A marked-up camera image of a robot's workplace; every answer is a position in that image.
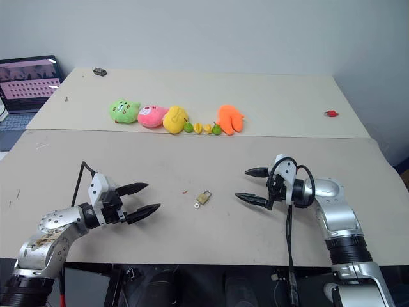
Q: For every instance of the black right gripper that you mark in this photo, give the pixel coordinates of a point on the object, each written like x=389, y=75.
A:
x=277, y=190

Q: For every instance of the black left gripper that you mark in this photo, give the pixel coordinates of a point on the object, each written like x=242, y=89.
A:
x=113, y=209

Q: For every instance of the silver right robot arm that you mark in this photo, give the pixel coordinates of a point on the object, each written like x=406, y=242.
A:
x=338, y=217

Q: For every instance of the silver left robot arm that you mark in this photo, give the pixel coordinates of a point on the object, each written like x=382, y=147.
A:
x=48, y=233

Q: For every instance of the brass padlock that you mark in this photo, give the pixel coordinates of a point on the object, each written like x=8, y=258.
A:
x=203, y=198

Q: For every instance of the green toy pear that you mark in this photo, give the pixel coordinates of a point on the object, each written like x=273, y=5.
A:
x=217, y=129
x=188, y=128

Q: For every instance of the orange plush toy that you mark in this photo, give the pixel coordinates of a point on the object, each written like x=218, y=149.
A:
x=230, y=118

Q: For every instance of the yellow toy starfruit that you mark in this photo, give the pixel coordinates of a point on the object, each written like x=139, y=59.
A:
x=208, y=129

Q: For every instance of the small green and yellow fruits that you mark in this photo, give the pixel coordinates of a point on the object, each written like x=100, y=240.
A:
x=198, y=128

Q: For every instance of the pink plush toy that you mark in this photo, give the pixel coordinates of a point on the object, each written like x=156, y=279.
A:
x=150, y=116

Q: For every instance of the yellow plush toy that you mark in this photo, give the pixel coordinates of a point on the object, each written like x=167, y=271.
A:
x=174, y=120

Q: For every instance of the green plush toy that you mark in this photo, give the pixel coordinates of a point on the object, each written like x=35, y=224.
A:
x=123, y=110

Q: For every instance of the red padlock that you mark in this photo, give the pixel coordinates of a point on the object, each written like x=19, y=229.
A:
x=331, y=113

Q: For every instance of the red and black rod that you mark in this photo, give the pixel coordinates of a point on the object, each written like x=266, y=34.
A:
x=62, y=295

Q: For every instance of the small black device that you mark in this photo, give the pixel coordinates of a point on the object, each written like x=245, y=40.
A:
x=99, y=71

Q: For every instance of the grey laptop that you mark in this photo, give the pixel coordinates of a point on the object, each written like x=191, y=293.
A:
x=28, y=86

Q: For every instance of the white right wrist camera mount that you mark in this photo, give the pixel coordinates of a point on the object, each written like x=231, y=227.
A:
x=289, y=172

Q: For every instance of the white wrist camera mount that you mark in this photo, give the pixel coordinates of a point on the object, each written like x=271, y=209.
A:
x=97, y=188
x=289, y=172

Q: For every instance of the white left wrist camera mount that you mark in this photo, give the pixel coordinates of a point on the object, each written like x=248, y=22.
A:
x=97, y=188

